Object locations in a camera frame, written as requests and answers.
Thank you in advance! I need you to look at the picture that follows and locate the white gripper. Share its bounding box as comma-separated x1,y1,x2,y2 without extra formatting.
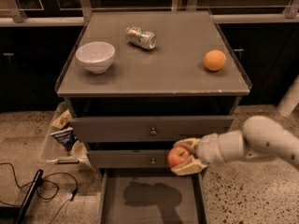
171,133,223,176

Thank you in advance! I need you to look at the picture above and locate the red apple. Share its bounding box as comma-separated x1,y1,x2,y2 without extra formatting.
167,146,191,168

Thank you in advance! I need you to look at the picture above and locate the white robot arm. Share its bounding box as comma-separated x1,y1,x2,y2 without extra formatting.
167,116,299,175

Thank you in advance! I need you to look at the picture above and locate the brass top drawer knob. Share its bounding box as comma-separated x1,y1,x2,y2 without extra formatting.
149,127,157,136

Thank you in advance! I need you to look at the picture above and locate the grey open bottom drawer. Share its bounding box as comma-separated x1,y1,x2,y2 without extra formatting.
99,168,210,224

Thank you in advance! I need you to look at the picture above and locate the grey drawer cabinet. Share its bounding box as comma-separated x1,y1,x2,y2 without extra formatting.
54,10,252,224

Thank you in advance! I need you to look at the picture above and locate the grey middle drawer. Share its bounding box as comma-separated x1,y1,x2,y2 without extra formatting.
87,149,168,168

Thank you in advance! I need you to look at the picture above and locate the grey top drawer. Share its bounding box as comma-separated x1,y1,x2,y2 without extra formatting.
71,116,234,143

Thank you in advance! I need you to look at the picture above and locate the orange fruit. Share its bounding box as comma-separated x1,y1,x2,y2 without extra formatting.
204,49,226,71

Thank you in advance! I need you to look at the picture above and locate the crushed soda can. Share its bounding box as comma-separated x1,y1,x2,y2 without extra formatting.
125,26,157,50

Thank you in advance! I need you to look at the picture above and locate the dark blue snack bag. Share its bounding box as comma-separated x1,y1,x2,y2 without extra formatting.
50,127,78,151

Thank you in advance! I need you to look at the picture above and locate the tan snack bag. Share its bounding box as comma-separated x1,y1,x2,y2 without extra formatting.
51,109,72,130

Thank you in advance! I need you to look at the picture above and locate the white ceramic bowl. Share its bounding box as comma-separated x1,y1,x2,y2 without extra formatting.
76,41,116,74

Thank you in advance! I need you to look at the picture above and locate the black flat bar device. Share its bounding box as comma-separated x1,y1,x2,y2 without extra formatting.
13,169,43,224

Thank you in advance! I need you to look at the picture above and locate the black cable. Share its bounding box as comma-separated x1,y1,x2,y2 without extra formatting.
0,161,78,224

